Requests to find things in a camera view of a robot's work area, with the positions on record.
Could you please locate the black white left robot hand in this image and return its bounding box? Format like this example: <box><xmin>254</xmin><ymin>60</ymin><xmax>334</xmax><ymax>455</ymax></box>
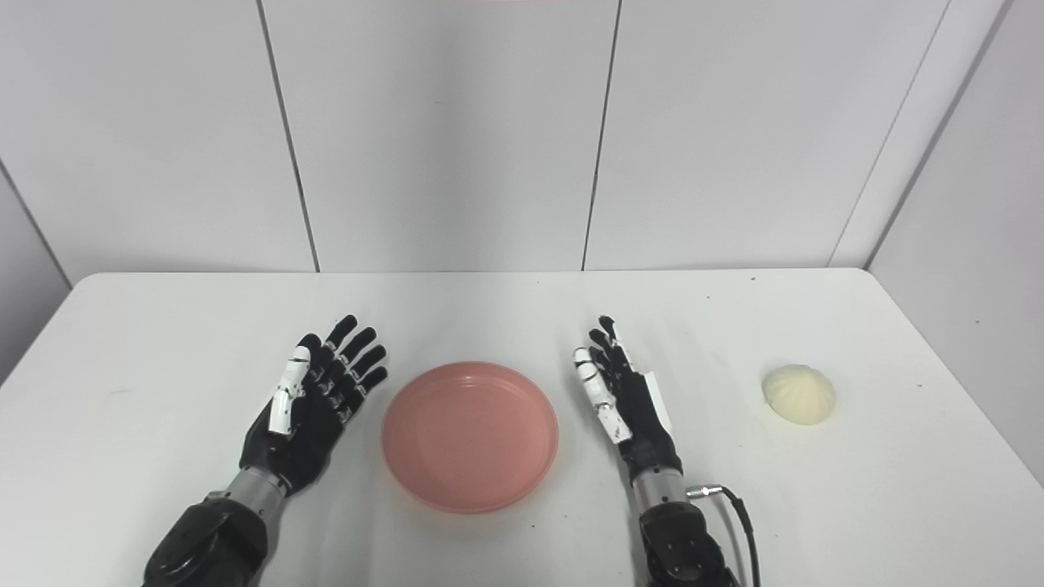
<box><xmin>239</xmin><ymin>314</ymin><xmax>389</xmax><ymax>498</ymax></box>

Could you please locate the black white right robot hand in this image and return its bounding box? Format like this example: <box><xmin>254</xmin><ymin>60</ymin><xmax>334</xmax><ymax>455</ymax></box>
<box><xmin>573</xmin><ymin>316</ymin><xmax>684</xmax><ymax>482</ymax></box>

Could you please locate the white steamed bun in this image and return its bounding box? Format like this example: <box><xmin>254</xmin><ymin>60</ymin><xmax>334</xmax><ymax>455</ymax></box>
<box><xmin>762</xmin><ymin>364</ymin><xmax>837</xmax><ymax>426</ymax></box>

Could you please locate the pink plastic plate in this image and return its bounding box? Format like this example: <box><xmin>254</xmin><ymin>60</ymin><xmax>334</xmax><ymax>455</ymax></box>
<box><xmin>381</xmin><ymin>361</ymin><xmax>560</xmax><ymax>514</ymax></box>

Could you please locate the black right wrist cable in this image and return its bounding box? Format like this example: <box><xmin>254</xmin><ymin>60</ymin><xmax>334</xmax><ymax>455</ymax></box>
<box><xmin>687</xmin><ymin>484</ymin><xmax>762</xmax><ymax>587</ymax></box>

